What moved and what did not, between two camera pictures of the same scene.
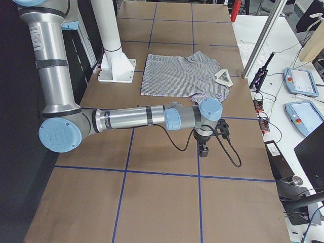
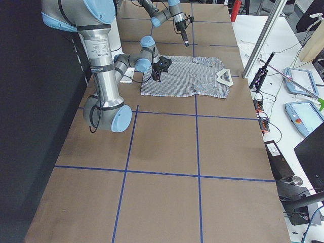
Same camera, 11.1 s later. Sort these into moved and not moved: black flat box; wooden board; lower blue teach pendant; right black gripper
Moved: right black gripper
Not moved: black flat box; lower blue teach pendant; wooden board
